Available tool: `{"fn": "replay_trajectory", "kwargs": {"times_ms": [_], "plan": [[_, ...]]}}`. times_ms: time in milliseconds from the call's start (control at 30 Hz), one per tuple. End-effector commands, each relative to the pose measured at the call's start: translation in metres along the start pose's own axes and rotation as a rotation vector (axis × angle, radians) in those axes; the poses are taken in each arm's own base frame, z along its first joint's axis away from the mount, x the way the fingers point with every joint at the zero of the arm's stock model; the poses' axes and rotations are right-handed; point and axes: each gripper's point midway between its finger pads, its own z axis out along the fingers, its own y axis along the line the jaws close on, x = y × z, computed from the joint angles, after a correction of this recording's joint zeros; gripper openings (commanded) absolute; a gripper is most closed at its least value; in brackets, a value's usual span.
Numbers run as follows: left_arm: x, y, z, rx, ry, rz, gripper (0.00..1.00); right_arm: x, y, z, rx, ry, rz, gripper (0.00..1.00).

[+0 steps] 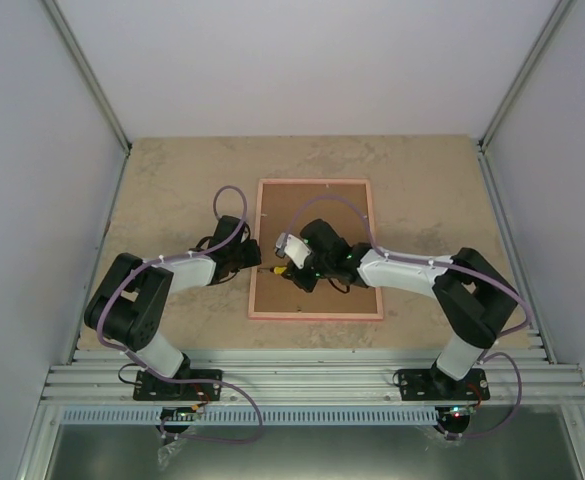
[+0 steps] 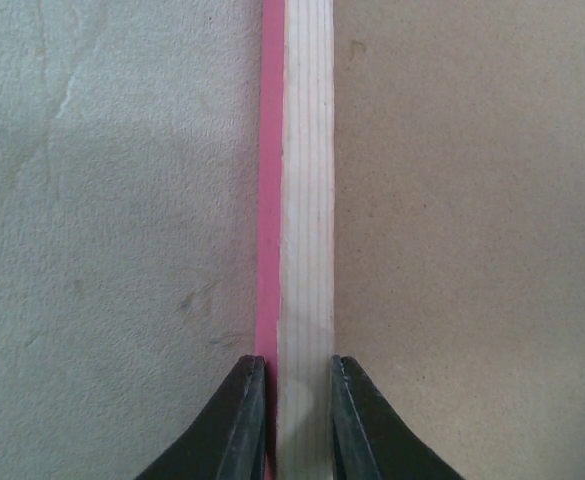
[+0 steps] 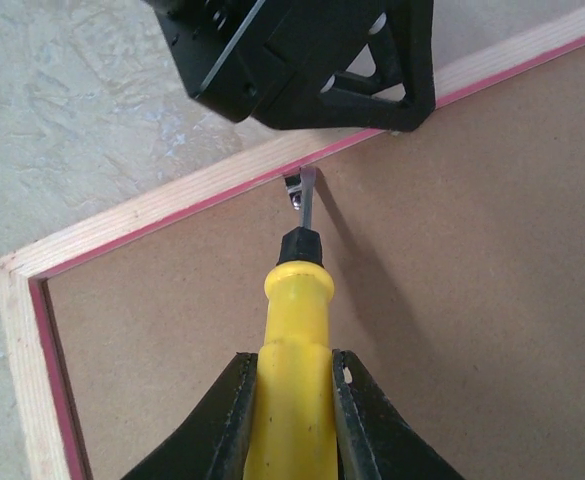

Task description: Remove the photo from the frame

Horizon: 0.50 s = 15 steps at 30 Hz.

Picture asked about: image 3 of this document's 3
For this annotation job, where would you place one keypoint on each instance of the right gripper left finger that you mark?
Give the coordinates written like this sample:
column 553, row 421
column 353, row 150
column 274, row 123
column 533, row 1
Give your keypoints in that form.
column 213, row 441

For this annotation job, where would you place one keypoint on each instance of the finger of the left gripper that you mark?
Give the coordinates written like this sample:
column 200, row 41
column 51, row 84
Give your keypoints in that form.
column 400, row 94

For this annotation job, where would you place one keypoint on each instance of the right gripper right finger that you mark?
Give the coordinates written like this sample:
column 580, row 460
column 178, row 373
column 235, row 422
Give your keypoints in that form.
column 373, row 439

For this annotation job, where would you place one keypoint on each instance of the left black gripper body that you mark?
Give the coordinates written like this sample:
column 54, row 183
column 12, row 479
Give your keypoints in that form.
column 250, row 59

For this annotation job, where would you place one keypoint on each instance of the yellow handled screwdriver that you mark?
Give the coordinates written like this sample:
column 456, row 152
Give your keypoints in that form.
column 293, row 433

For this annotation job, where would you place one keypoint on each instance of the pink wooden photo frame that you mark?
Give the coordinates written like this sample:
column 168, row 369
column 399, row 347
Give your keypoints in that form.
column 458, row 254

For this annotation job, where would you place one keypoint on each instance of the metal frame retaining clip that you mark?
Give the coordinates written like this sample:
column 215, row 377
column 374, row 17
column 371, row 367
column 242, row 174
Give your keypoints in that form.
column 293, row 184

